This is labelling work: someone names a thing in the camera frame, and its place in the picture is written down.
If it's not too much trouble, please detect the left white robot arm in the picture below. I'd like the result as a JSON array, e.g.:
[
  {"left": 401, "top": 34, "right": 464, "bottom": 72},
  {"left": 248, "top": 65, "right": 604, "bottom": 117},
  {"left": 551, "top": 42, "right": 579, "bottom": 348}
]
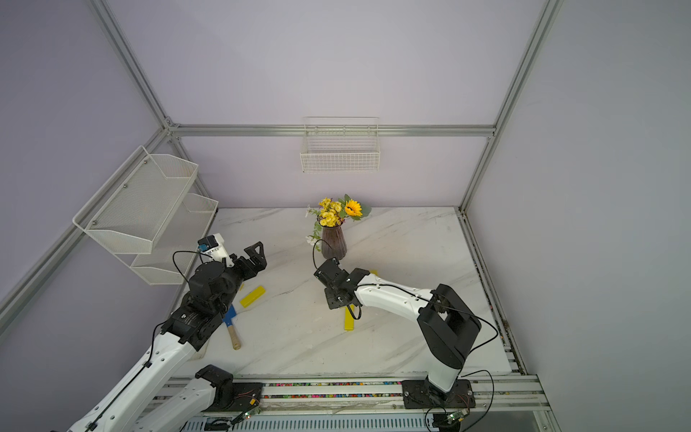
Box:
[{"left": 71, "top": 242, "right": 267, "bottom": 431}]

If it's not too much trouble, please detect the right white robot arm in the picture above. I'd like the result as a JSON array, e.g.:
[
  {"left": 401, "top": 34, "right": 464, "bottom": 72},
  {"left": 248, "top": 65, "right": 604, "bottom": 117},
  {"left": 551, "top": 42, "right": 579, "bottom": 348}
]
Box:
[{"left": 314, "top": 258, "right": 482, "bottom": 394}]

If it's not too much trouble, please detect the dark ribbed vase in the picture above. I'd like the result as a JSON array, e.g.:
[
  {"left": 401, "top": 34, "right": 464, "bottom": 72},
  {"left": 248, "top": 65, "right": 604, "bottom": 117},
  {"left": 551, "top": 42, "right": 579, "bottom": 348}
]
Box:
[{"left": 321, "top": 226, "right": 347, "bottom": 260}]

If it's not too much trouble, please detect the lower white mesh shelf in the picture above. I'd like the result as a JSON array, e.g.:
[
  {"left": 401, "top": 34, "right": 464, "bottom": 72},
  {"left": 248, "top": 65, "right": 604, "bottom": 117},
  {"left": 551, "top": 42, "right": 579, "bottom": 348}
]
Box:
[{"left": 116, "top": 193, "right": 218, "bottom": 285}]

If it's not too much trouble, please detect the white mesh shelf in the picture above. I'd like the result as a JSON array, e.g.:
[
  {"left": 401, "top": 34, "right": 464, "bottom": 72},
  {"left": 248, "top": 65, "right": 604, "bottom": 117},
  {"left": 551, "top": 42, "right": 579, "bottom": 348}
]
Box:
[
  {"left": 116, "top": 193, "right": 218, "bottom": 285},
  {"left": 73, "top": 147, "right": 198, "bottom": 255}
]

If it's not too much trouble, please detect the yellow flower bouquet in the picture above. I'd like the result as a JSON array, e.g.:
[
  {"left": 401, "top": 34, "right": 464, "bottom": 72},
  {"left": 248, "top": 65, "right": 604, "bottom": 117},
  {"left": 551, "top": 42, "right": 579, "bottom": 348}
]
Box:
[{"left": 306, "top": 194, "right": 372, "bottom": 251}]

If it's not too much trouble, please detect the upper white mesh shelf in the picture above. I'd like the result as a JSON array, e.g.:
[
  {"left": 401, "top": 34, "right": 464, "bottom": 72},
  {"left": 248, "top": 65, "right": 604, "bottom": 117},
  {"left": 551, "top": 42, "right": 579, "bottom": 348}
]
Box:
[{"left": 73, "top": 147, "right": 198, "bottom": 255}]

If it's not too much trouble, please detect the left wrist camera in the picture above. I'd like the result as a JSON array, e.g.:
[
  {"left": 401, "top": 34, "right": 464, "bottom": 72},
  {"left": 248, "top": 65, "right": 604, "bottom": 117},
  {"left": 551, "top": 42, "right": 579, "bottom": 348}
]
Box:
[{"left": 197, "top": 233, "right": 229, "bottom": 263}]

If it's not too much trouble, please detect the blue spatula wooden handle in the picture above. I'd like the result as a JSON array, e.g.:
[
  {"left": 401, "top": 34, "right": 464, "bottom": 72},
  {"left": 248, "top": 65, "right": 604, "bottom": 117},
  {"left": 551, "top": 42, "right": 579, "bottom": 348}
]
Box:
[{"left": 223, "top": 304, "right": 242, "bottom": 350}]

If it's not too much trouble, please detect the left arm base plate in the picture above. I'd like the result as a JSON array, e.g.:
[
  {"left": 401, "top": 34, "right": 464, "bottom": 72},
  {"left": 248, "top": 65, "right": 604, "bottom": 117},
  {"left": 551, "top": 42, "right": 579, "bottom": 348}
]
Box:
[{"left": 207, "top": 383, "right": 264, "bottom": 412}]

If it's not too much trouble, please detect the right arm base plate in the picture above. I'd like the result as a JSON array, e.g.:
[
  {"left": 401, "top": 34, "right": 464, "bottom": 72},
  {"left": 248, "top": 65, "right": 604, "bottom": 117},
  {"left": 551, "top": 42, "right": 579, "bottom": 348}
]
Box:
[{"left": 401, "top": 380, "right": 476, "bottom": 410}]

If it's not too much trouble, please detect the white wire wall basket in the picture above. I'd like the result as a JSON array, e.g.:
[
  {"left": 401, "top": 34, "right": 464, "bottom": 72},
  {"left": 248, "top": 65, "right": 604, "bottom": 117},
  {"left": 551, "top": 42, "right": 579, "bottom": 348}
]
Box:
[{"left": 300, "top": 116, "right": 381, "bottom": 174}]

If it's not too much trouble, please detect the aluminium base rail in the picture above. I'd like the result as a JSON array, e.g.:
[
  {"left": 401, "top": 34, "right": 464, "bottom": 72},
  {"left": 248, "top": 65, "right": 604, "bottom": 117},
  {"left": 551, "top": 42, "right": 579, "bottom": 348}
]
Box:
[{"left": 145, "top": 373, "right": 560, "bottom": 431}]

